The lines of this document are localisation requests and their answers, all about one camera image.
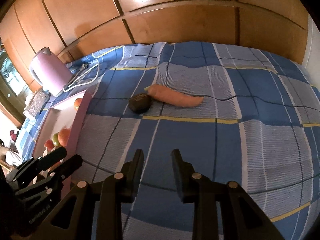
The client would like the small red tomato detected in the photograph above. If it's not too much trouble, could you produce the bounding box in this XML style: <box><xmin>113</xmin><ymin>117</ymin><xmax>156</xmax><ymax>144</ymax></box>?
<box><xmin>44</xmin><ymin>139</ymin><xmax>55</xmax><ymax>152</ymax></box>

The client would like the green apple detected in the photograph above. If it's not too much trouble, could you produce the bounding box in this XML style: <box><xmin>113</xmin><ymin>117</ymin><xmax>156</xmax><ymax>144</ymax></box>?
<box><xmin>52</xmin><ymin>132</ymin><xmax>60</xmax><ymax>146</ymax></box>

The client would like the large orange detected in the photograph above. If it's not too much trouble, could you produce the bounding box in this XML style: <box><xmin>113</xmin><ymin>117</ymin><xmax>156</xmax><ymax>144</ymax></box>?
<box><xmin>58</xmin><ymin>128</ymin><xmax>71</xmax><ymax>147</ymax></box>

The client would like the small tangerine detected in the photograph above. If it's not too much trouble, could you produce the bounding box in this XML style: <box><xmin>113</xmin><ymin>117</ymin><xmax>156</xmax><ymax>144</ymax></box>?
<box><xmin>73</xmin><ymin>98</ymin><xmax>82</xmax><ymax>111</ymax></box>

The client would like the dark brown mangosteen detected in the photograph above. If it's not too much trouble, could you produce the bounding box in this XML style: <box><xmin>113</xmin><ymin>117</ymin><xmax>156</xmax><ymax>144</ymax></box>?
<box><xmin>128</xmin><ymin>93</ymin><xmax>152</xmax><ymax>114</ymax></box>

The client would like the orange carrot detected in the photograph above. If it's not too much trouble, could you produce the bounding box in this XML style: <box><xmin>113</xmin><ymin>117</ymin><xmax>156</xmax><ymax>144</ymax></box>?
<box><xmin>144</xmin><ymin>84</ymin><xmax>203</xmax><ymax>107</ymax></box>

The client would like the red object on floor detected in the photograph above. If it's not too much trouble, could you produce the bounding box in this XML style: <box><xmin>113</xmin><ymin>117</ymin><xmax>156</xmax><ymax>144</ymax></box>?
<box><xmin>10</xmin><ymin>130</ymin><xmax>20</xmax><ymax>142</ymax></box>

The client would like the pink white shallow tray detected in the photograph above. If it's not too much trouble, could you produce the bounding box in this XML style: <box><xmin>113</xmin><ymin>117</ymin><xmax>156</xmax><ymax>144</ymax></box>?
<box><xmin>33</xmin><ymin>88</ymin><xmax>93</xmax><ymax>167</ymax></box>

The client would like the silver ornate tissue box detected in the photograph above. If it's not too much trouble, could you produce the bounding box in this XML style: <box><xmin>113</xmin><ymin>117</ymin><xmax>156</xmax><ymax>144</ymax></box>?
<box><xmin>23</xmin><ymin>88</ymin><xmax>51</xmax><ymax>120</ymax></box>

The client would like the blue plaid tablecloth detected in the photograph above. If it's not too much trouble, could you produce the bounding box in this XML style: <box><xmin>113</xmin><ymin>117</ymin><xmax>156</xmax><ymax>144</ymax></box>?
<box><xmin>17</xmin><ymin>42</ymin><xmax>319</xmax><ymax>239</ymax></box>

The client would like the pink electric kettle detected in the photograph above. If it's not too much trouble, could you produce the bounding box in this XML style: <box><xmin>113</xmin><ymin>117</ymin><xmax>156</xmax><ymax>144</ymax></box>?
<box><xmin>29</xmin><ymin>47</ymin><xmax>73</xmax><ymax>97</ymax></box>

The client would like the white kettle power cord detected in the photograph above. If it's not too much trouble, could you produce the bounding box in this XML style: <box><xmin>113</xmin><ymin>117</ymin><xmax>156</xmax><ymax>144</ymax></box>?
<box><xmin>62</xmin><ymin>63</ymin><xmax>100</xmax><ymax>93</ymax></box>

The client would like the wooden wall cabinet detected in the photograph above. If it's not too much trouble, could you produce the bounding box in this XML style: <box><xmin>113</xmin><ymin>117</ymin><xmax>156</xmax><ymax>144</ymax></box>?
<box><xmin>1</xmin><ymin>0</ymin><xmax>309</xmax><ymax>91</ymax></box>

